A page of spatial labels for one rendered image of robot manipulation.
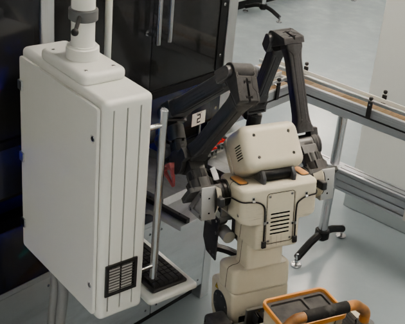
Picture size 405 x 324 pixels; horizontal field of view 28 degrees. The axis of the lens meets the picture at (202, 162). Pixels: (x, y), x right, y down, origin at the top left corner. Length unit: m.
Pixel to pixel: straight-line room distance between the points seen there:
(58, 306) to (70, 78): 0.92
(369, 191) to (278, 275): 1.48
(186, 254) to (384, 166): 1.52
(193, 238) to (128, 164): 1.47
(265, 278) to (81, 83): 0.94
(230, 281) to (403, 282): 1.87
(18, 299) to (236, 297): 0.86
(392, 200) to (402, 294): 0.53
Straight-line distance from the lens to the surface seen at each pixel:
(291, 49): 2.75
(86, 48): 2.38
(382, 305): 4.23
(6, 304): 3.10
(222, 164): 3.37
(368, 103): 3.98
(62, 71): 2.39
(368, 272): 4.44
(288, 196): 2.55
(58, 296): 2.90
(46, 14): 2.70
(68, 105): 2.36
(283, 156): 2.53
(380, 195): 4.14
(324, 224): 4.42
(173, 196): 3.06
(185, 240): 3.72
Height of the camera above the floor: 2.43
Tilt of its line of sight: 27 degrees down
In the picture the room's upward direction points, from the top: 5 degrees clockwise
